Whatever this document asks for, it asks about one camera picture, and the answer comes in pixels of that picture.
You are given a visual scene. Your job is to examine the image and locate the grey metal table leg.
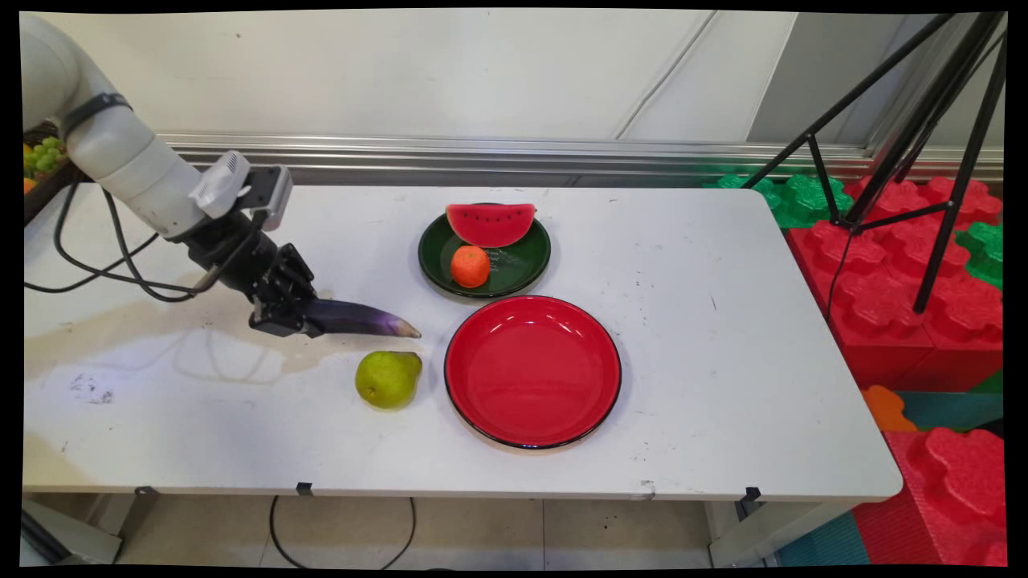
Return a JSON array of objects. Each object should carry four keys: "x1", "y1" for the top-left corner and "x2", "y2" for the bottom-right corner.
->
[
  {"x1": 705, "y1": 501, "x2": 840, "y2": 568},
  {"x1": 22, "y1": 490, "x2": 159, "y2": 565}
]

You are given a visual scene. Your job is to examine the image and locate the aluminium wall rail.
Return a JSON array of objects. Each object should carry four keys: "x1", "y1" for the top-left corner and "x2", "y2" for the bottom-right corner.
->
[{"x1": 156, "y1": 132, "x2": 1005, "y2": 187}]

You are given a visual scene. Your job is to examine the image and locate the black arm strap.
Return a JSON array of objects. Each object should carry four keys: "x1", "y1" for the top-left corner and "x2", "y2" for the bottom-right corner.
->
[{"x1": 63, "y1": 93, "x2": 134, "y2": 139}]

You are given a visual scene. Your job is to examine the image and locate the green foam block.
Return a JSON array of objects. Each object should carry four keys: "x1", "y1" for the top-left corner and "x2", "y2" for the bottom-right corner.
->
[
  {"x1": 704, "y1": 172, "x2": 855, "y2": 230},
  {"x1": 954, "y1": 222, "x2": 1005, "y2": 291}
]

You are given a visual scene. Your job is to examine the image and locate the red enamel plate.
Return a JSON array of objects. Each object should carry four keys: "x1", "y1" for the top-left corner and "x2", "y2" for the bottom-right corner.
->
[{"x1": 443, "y1": 295, "x2": 623, "y2": 450}]

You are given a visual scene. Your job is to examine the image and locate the toy purple eggplant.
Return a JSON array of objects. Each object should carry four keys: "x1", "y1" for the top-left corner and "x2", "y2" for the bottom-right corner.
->
[{"x1": 304, "y1": 298, "x2": 422, "y2": 339}]

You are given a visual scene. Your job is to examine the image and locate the black floor cable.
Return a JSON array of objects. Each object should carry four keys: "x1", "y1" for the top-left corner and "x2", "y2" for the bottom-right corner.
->
[{"x1": 268, "y1": 495, "x2": 418, "y2": 570}]

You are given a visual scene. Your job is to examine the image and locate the big red foam block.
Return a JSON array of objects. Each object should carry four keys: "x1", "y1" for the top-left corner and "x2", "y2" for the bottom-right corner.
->
[{"x1": 785, "y1": 175, "x2": 1005, "y2": 392}]

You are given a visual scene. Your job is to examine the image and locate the dark green enamel plate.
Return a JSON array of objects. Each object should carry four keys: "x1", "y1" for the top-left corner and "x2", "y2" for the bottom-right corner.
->
[{"x1": 418, "y1": 204, "x2": 553, "y2": 299}]

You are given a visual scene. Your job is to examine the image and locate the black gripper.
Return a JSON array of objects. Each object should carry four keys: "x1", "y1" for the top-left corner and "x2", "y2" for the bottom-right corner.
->
[{"x1": 186, "y1": 210, "x2": 317, "y2": 339}]

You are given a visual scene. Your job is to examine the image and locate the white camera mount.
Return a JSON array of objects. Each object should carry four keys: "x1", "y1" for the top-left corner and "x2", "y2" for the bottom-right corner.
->
[{"x1": 188, "y1": 150, "x2": 253, "y2": 220}]

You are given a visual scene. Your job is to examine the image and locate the toy watermelon slice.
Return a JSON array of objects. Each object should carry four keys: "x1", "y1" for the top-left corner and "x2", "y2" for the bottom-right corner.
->
[{"x1": 446, "y1": 202, "x2": 537, "y2": 249}]

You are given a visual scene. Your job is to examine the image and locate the green toy grapes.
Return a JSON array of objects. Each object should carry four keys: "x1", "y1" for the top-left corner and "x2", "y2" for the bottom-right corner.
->
[{"x1": 24, "y1": 136, "x2": 71, "y2": 180}]

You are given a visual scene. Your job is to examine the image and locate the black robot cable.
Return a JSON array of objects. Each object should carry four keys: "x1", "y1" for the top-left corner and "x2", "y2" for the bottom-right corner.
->
[{"x1": 24, "y1": 178, "x2": 222, "y2": 303}]

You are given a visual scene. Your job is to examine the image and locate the black camera tripod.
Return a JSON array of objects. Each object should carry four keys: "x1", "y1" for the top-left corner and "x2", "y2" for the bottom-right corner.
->
[{"x1": 742, "y1": 12, "x2": 1010, "y2": 315}]

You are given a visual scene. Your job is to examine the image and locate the toy orange fruit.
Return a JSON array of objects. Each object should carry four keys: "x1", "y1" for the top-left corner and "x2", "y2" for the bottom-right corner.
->
[{"x1": 450, "y1": 245, "x2": 492, "y2": 289}]

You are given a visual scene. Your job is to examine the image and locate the toy green pear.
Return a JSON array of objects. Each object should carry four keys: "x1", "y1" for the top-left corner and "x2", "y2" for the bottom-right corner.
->
[{"x1": 355, "y1": 350, "x2": 423, "y2": 410}]

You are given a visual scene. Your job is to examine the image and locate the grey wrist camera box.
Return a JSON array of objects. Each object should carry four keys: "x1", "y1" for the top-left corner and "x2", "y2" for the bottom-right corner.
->
[{"x1": 239, "y1": 165, "x2": 295, "y2": 233}]

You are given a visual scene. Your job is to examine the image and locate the orange foam piece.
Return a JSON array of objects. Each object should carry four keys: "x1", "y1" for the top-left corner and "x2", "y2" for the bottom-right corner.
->
[{"x1": 862, "y1": 385, "x2": 919, "y2": 434}]

